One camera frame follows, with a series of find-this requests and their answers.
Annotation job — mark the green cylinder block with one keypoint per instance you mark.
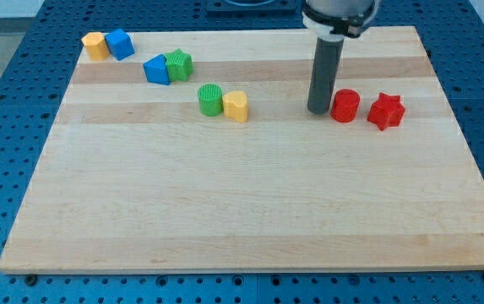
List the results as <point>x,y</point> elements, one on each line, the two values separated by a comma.
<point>210,100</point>

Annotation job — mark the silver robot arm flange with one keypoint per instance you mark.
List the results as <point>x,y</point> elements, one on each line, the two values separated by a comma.
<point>333,20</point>

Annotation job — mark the yellow heart block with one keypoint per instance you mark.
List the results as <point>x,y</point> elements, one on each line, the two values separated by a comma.
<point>235,105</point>

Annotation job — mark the green star block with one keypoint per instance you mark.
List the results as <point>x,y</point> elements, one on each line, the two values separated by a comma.
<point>179,65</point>

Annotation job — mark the red star block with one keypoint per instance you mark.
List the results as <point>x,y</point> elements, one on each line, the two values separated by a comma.
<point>387,111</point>

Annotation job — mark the yellow hexagon block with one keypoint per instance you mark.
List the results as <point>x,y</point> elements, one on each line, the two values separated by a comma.
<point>95,46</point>

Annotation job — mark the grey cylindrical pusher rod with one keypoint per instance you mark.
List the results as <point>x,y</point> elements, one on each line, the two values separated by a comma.
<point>325,68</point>

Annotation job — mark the blue cube block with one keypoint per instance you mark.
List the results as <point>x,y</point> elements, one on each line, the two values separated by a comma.
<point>119,44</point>

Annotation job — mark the blue triangle block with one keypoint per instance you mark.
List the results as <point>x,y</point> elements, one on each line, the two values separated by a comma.
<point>155,70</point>

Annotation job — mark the red cylinder block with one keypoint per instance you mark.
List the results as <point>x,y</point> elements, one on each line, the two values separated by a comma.
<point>345,106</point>

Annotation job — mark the wooden board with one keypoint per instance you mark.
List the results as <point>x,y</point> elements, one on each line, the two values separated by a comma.
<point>134,179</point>

